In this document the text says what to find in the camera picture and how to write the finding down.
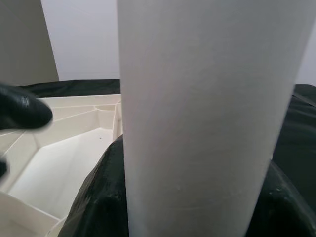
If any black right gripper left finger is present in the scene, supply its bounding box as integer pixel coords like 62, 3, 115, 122
60, 134, 131, 237

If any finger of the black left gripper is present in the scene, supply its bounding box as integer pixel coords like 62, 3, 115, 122
0, 158, 8, 179
0, 81, 54, 131

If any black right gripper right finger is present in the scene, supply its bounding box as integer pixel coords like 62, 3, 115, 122
246, 160, 316, 237

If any white plastic children table top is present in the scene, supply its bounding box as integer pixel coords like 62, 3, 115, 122
0, 93, 124, 237

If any white plastic table leg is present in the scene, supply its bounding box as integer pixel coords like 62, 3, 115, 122
116, 0, 311, 237

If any black tablecloth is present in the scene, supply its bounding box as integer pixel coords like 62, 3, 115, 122
18, 78, 316, 188

